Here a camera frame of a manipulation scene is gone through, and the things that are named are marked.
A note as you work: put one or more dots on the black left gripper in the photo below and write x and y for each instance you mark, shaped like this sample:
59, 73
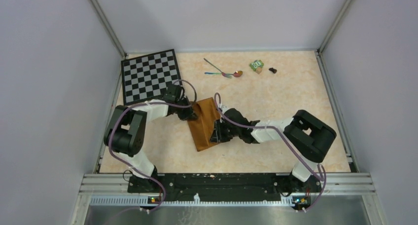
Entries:
189, 115

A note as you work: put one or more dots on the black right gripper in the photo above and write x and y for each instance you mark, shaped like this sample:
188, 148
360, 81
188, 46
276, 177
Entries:
217, 136

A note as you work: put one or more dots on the brown cloth napkin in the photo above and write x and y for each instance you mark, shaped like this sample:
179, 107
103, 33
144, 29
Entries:
202, 128

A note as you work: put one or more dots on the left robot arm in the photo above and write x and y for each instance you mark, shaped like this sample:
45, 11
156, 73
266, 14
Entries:
125, 133

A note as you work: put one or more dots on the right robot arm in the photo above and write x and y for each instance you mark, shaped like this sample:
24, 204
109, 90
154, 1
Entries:
308, 138

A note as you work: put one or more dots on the black white checkerboard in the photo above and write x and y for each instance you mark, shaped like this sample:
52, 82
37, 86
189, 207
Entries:
146, 77

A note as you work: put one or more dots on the iridescent metal fork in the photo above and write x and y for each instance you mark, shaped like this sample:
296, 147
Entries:
215, 67

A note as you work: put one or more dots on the iridescent metal spoon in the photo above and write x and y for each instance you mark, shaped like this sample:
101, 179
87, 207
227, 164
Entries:
236, 74

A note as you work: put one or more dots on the green numbered wooden block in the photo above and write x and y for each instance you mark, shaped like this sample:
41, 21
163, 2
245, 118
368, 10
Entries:
256, 66

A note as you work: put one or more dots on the small black object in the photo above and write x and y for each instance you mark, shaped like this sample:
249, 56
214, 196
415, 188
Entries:
273, 70

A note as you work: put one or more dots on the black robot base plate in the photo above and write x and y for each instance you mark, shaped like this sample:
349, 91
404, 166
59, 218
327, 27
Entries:
224, 187

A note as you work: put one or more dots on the aluminium frame rail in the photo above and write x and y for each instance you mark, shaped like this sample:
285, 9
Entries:
111, 189

